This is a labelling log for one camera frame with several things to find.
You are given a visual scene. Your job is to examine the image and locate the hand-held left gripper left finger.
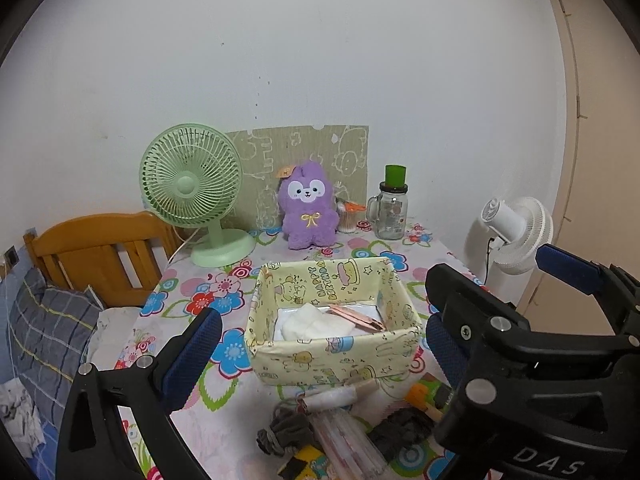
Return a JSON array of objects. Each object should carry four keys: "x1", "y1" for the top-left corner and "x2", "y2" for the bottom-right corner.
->
[{"x1": 55, "y1": 307, "x2": 223, "y2": 480}]

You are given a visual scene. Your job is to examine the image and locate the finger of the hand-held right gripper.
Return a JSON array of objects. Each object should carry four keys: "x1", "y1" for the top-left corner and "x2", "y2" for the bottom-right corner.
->
[
  {"x1": 535, "y1": 242, "x2": 640, "y2": 341},
  {"x1": 425, "y1": 262, "x2": 532, "y2": 456}
]

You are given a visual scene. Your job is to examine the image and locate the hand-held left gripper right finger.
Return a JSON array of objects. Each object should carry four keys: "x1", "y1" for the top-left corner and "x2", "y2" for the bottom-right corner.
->
[{"x1": 425, "y1": 312, "x2": 469, "y2": 403}]

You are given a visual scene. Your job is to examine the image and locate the orange and green sponge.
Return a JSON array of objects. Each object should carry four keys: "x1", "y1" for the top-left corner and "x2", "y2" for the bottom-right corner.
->
[{"x1": 404, "y1": 380, "x2": 454, "y2": 422}]

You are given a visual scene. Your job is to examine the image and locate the black cloth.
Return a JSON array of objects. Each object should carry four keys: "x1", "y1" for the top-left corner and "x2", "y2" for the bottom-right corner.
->
[{"x1": 370, "y1": 406, "x2": 437, "y2": 462}]

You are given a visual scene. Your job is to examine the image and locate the yellow cartoon print storage box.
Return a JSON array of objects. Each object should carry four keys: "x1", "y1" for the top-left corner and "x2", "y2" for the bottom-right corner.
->
[{"x1": 245, "y1": 256, "x2": 425, "y2": 387}]

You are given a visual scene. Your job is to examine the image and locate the white and beige bandage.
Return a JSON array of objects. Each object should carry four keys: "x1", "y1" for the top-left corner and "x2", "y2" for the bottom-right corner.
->
[{"x1": 300, "y1": 379, "x2": 382, "y2": 414}]

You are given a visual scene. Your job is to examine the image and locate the yellow and black sponge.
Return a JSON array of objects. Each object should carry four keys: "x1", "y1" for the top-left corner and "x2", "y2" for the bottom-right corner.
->
[{"x1": 277, "y1": 442, "x2": 327, "y2": 480}]

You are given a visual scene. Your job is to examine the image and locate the white standing fan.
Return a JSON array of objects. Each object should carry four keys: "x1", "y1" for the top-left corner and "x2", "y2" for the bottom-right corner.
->
[{"x1": 464, "y1": 196, "x2": 555, "y2": 306}]

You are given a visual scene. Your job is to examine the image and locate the white pillow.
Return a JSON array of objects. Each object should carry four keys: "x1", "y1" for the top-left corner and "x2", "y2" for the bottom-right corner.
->
[{"x1": 94, "y1": 304, "x2": 144, "y2": 372}]

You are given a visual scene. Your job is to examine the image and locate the pink flat stick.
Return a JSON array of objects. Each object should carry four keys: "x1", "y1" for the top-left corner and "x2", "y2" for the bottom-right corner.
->
[{"x1": 327, "y1": 304, "x2": 389, "y2": 334}]

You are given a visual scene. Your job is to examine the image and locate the floral tablecloth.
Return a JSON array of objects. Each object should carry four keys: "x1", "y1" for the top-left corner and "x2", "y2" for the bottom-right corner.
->
[{"x1": 112, "y1": 217, "x2": 501, "y2": 480}]

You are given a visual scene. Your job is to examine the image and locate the beige door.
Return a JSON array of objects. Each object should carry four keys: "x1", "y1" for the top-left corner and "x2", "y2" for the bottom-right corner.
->
[{"x1": 542, "y1": 0, "x2": 640, "y2": 321}]

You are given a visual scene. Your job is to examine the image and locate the clear packet of pink straws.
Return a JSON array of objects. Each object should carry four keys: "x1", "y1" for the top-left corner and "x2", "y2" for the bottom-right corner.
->
[{"x1": 309, "y1": 406, "x2": 390, "y2": 480}]

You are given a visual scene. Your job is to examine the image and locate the grey plaid pillow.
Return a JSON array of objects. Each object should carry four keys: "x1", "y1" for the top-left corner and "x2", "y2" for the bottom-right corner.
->
[{"x1": 7, "y1": 267, "x2": 103, "y2": 411}]

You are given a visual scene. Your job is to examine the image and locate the cotton swab container orange lid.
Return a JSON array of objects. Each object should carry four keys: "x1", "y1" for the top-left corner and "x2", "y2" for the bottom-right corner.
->
[{"x1": 336, "y1": 199, "x2": 368, "y2": 233}]

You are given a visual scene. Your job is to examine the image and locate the wooden bed headboard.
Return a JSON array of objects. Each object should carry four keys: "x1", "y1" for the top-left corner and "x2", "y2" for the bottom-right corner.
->
[{"x1": 23, "y1": 211, "x2": 183, "y2": 308}]

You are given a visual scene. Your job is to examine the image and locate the blue bed sheet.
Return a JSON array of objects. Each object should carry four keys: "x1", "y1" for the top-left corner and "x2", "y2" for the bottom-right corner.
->
[{"x1": 0, "y1": 260, "x2": 121, "y2": 480}]

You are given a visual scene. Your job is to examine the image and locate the green desk fan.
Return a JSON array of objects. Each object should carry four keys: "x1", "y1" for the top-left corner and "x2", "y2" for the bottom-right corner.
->
[{"x1": 139, "y1": 122, "x2": 258, "y2": 268}]

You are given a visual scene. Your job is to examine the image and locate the purple plush toy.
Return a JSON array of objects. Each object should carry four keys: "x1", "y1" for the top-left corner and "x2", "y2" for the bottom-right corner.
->
[{"x1": 276, "y1": 156, "x2": 341, "y2": 251}]

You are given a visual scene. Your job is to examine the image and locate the crumpled white printed cloth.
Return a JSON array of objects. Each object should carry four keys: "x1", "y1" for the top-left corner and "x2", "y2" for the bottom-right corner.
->
[{"x1": 0, "y1": 379, "x2": 47, "y2": 457}]

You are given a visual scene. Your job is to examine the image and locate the white fan cable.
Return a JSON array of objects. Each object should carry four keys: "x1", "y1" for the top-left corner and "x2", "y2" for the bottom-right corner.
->
[{"x1": 167, "y1": 227, "x2": 207, "y2": 264}]

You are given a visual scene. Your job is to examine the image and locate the glass jar with handle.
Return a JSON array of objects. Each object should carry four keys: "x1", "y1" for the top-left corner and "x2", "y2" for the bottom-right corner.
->
[{"x1": 366, "y1": 183, "x2": 407, "y2": 241}]

